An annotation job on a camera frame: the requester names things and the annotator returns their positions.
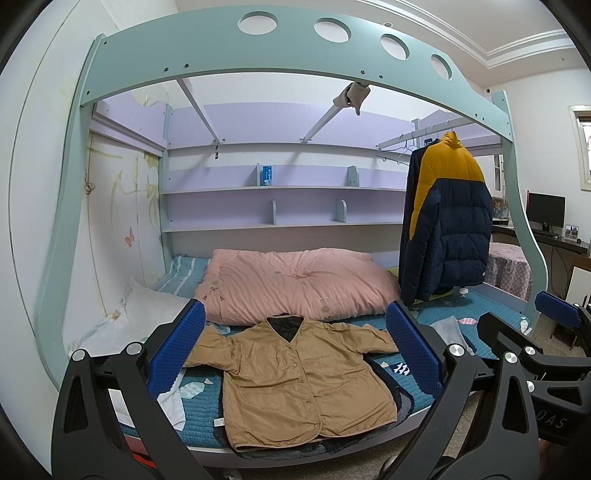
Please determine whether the teal bunk bed frame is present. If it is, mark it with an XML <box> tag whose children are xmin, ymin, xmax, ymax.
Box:
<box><xmin>34</xmin><ymin>0</ymin><xmax>552</xmax><ymax>384</ymax></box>

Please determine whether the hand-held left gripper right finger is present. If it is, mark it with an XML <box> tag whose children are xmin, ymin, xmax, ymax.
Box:
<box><xmin>386</xmin><ymin>301</ymin><xmax>542</xmax><ymax>480</ymax></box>

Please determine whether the white flower-print wardrobe door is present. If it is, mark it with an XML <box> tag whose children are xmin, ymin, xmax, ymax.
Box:
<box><xmin>65</xmin><ymin>134</ymin><xmax>167</xmax><ymax>342</ymax></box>

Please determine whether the tan jacket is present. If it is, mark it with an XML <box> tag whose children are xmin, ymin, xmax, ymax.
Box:
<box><xmin>184</xmin><ymin>315</ymin><xmax>400</xmax><ymax>453</ymax></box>

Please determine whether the white pillow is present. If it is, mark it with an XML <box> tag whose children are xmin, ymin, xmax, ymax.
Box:
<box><xmin>69</xmin><ymin>277</ymin><xmax>195</xmax><ymax>356</ymax></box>

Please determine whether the pink checkered blanket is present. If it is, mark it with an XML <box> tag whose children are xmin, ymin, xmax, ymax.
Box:
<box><xmin>487</xmin><ymin>242</ymin><xmax>534</xmax><ymax>301</ymax></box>

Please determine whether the window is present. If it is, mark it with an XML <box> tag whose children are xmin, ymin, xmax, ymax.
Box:
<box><xmin>569</xmin><ymin>105</ymin><xmax>591</xmax><ymax>190</ymax></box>

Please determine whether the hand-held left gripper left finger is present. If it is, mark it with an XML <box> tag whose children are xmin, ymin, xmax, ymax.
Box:
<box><xmin>51</xmin><ymin>299</ymin><xmax>206</xmax><ymax>480</ymax></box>

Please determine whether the pink quilt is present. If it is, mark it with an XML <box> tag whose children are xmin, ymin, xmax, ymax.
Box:
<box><xmin>194</xmin><ymin>248</ymin><xmax>402</xmax><ymax>324</ymax></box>

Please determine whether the yellow and navy puffer jacket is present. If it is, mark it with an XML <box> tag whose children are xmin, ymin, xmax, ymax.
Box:
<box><xmin>398</xmin><ymin>131</ymin><xmax>494</xmax><ymax>309</ymax></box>

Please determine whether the black monitor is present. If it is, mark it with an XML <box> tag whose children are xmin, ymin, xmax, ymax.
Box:
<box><xmin>526</xmin><ymin>192</ymin><xmax>566</xmax><ymax>233</ymax></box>

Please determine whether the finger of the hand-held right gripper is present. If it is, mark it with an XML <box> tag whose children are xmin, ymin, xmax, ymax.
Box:
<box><xmin>534</xmin><ymin>291</ymin><xmax>591</xmax><ymax>352</ymax></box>
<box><xmin>477</xmin><ymin>313</ymin><xmax>544</xmax><ymax>365</ymax></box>

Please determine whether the white cloth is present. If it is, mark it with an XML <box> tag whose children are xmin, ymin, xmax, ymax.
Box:
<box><xmin>157</xmin><ymin>383</ymin><xmax>188</xmax><ymax>430</ymax></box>

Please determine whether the wire hanger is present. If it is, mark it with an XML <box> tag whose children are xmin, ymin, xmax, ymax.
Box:
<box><xmin>376</xmin><ymin>141</ymin><xmax>416</xmax><ymax>164</ymax></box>

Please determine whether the white clothes rail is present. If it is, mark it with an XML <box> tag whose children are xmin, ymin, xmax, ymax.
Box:
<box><xmin>376</xmin><ymin>122</ymin><xmax>502</xmax><ymax>153</ymax></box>

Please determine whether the light grey cloth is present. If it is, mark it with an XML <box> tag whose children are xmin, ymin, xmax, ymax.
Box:
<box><xmin>431</xmin><ymin>316</ymin><xmax>476</xmax><ymax>356</ymax></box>

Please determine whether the grey hanging cloth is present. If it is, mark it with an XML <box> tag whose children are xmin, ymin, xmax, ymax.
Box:
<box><xmin>333</xmin><ymin>82</ymin><xmax>371</xmax><ymax>116</ymax></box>

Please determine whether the white cabinet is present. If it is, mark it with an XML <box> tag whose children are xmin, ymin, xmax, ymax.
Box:
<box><xmin>566</xmin><ymin>265</ymin><xmax>591</xmax><ymax>308</ymax></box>

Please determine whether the dark desk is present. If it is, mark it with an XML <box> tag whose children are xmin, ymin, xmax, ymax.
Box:
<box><xmin>492</xmin><ymin>222</ymin><xmax>591</xmax><ymax>259</ymax></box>

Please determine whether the purple shelf unit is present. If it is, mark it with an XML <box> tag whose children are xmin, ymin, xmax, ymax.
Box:
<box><xmin>90</xmin><ymin>99</ymin><xmax>504</xmax><ymax>232</ymax></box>

